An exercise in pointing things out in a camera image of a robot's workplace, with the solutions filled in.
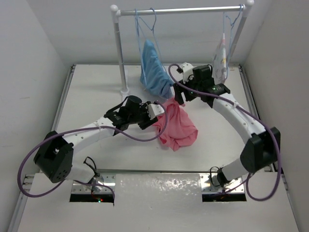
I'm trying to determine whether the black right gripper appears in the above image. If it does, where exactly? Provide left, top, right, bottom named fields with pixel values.
left=173, top=74, right=202, bottom=104

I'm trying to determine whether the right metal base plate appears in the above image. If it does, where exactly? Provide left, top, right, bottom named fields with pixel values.
left=200, top=173, right=245, bottom=194

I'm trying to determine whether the blue t shirt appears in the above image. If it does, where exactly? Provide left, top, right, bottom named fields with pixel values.
left=140, top=39, right=173, bottom=99

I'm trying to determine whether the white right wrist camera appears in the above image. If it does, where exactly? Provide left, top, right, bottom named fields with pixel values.
left=177, top=62, right=194, bottom=83

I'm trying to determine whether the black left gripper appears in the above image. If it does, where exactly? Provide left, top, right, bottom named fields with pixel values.
left=128, top=102, right=157, bottom=128

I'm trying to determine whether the empty blue hanger right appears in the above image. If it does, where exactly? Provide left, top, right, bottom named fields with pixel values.
left=226, top=3, right=245, bottom=63

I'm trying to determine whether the white metal clothes rack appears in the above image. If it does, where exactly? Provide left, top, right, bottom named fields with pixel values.
left=110, top=0, right=254, bottom=98

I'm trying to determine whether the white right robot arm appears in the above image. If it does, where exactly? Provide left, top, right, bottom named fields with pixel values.
left=173, top=62, right=281, bottom=187

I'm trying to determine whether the blue hanger holding patterned garment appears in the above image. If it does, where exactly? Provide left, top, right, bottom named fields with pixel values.
left=223, top=12, right=226, bottom=37

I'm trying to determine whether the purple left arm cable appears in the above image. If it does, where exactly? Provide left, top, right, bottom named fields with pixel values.
left=17, top=101, right=169, bottom=198

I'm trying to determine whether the blue wire hanger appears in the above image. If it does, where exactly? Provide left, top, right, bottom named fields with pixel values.
left=134, top=9, right=147, bottom=87

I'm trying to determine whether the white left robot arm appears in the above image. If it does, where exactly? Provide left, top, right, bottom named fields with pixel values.
left=34, top=95, right=165, bottom=183

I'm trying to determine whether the blue hanger holding blue shirt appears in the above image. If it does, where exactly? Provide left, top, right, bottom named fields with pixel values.
left=138, top=8, right=162, bottom=61

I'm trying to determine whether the white patterned garment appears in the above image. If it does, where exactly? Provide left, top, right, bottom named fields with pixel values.
left=212, top=33, right=227, bottom=85

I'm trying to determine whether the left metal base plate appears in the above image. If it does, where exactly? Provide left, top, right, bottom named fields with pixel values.
left=71, top=170, right=116, bottom=194

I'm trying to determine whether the pink t shirt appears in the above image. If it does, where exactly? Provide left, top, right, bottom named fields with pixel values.
left=153, top=98, right=198, bottom=151

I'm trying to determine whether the metal base plate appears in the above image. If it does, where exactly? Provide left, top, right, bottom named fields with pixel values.
left=71, top=170, right=116, bottom=194
left=200, top=173, right=245, bottom=194

